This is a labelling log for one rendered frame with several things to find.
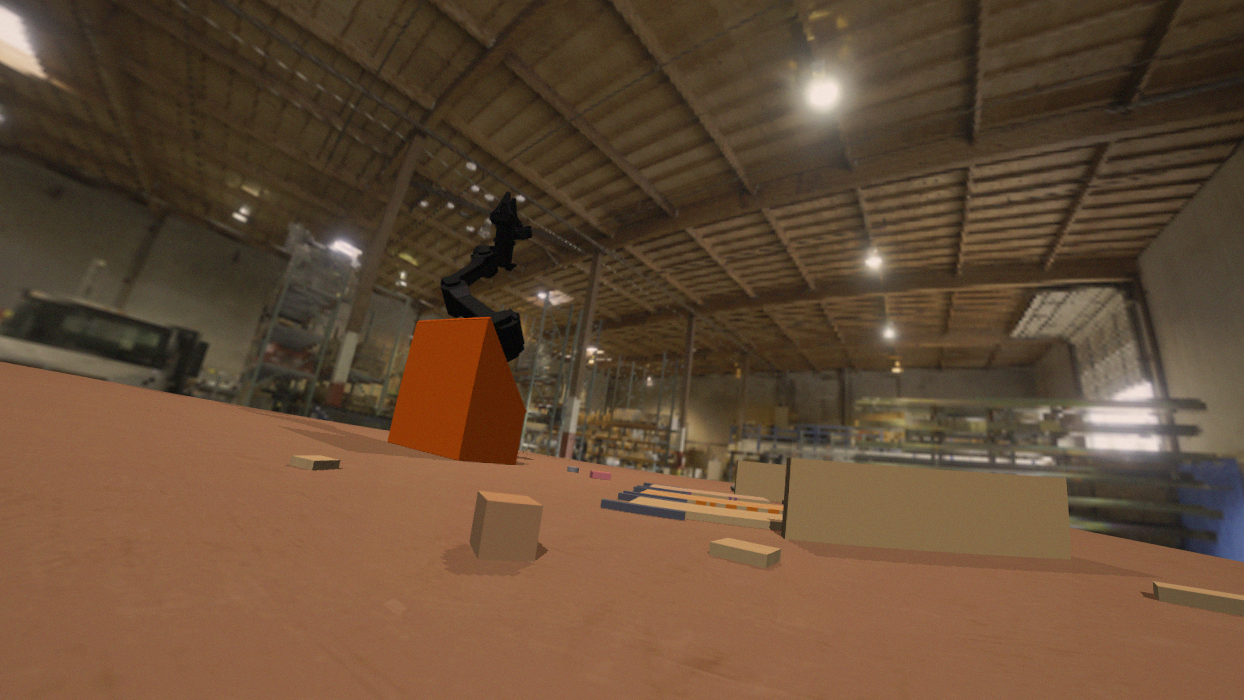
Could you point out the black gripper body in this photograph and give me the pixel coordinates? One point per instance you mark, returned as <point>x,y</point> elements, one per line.
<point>503,223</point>

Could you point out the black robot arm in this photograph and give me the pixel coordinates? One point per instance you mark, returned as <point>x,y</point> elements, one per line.
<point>460,302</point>

